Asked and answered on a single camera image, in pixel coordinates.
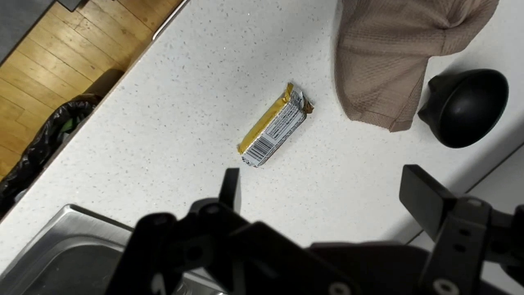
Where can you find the black trash bag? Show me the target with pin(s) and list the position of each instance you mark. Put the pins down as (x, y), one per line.
(44, 141)

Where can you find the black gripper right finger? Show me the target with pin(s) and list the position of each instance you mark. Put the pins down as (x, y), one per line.
(427, 198)

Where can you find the grey floor mat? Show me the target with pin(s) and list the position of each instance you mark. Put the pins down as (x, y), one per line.
(19, 18)

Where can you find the brown cloth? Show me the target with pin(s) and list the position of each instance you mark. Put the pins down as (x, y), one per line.
(383, 54)

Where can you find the stainless steel double sink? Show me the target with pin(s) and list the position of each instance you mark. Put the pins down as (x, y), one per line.
(66, 255)

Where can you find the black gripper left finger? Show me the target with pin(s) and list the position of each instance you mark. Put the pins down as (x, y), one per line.
(230, 188)

